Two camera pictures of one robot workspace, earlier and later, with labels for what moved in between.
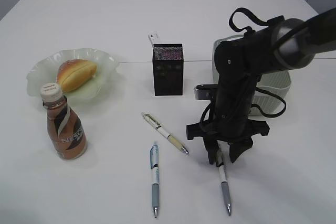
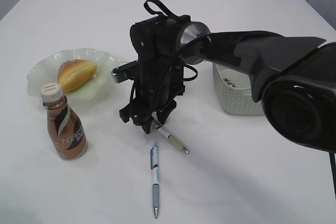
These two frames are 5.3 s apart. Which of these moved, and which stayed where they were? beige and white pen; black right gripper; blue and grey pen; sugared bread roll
Moved: black right gripper
Stayed: sugared bread roll; blue and grey pen; beige and white pen
